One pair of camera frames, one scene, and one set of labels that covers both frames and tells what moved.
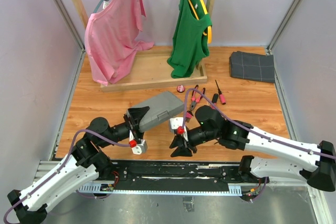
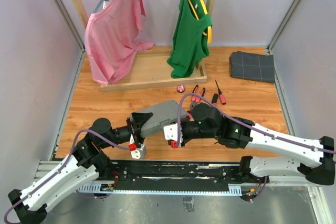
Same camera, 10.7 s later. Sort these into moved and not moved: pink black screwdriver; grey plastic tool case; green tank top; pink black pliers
Moved: grey plastic tool case
Not moved: pink black screwdriver; pink black pliers; green tank top
